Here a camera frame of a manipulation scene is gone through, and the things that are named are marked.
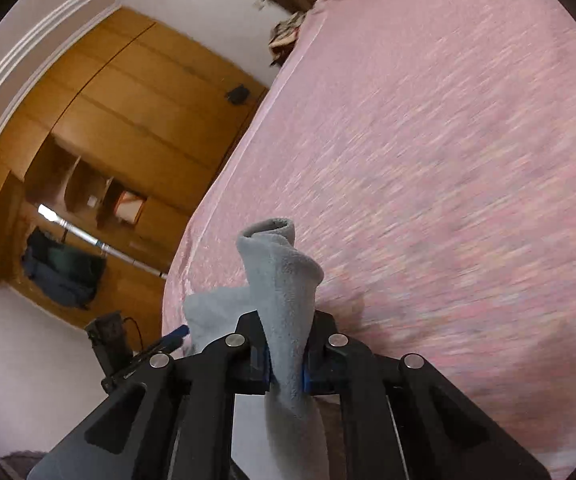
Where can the pink floral bedspread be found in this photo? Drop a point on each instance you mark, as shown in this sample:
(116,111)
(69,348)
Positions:
(426,151)

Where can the dark hanging clothes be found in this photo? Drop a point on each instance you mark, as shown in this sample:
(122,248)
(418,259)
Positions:
(65,274)

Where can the grey fleece pants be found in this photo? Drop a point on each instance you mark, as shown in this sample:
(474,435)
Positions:
(279,435)

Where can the metal wardrobe hanging rod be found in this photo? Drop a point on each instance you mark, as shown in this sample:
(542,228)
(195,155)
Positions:
(51,216)

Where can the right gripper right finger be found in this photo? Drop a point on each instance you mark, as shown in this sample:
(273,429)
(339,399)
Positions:
(402,419)

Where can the black wardrobe door knob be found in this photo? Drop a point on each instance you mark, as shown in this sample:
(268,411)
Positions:
(238,96)

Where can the box on wardrobe shelf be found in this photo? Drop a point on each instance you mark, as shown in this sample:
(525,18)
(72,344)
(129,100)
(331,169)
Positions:
(128,207)

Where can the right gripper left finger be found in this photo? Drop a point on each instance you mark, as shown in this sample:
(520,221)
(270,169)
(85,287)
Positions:
(170,419)

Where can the wooden wardrobe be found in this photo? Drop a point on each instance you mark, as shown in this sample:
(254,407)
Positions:
(132,106)

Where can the clothes pile on nightstand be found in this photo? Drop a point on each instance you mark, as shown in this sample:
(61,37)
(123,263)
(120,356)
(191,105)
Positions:
(284,37)

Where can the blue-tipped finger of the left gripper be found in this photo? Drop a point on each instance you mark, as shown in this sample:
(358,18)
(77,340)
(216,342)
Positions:
(167,344)

